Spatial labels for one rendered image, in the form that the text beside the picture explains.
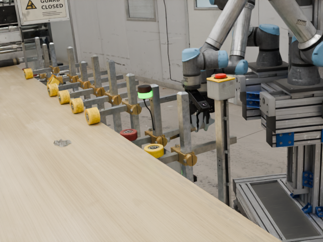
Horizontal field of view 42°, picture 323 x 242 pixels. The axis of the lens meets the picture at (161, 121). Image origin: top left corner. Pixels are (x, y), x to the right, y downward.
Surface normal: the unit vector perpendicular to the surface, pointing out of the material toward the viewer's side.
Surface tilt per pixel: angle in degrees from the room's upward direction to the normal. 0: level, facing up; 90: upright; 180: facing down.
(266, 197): 0
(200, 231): 0
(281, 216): 0
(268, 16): 90
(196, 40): 90
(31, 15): 90
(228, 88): 90
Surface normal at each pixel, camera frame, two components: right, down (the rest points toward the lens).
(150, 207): -0.07, -0.95
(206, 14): -0.81, 0.24
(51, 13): 0.48, 0.24
